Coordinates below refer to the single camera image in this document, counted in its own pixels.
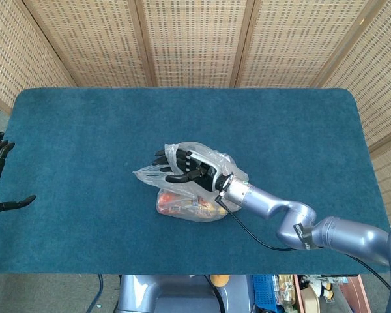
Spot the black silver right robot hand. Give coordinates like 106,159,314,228
152,148,231,193

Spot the clear plastic bag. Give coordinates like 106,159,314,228
132,140,250,224

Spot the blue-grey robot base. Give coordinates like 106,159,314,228
117,274,252,313

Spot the red snack packet with barcode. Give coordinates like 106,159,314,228
158,192,183,213

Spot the blue carpet table mat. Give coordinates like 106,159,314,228
0,87,391,276

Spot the yellow orange round object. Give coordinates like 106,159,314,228
210,274,231,288

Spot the blue plastic basket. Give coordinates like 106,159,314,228
252,274,278,310

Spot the woven bamboo folding screen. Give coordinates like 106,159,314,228
0,0,391,229

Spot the clear jar with contents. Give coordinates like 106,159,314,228
276,274,296,312

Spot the white plush toy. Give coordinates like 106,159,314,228
304,274,335,299

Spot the beige rounded container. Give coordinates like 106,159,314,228
301,288,320,313

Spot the reddish brown storage box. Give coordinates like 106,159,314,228
293,274,372,313

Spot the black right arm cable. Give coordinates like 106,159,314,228
214,192,391,290

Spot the black base cable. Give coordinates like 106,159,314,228
204,275,225,313

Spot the blue floor cable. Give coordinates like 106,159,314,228
86,274,104,313

